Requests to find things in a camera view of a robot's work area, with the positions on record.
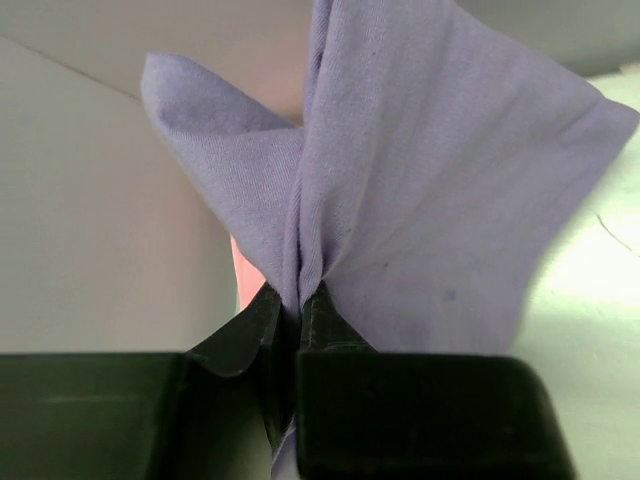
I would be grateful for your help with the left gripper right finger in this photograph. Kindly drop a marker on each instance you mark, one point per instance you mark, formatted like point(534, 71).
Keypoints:
point(362, 414)

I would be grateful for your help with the pink t shirt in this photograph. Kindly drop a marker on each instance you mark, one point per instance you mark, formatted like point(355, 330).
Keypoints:
point(249, 279)

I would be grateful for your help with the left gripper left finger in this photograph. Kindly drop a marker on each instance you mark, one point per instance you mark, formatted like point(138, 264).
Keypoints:
point(145, 415)

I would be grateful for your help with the purple t shirt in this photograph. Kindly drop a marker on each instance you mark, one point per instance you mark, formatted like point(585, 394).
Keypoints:
point(436, 163)

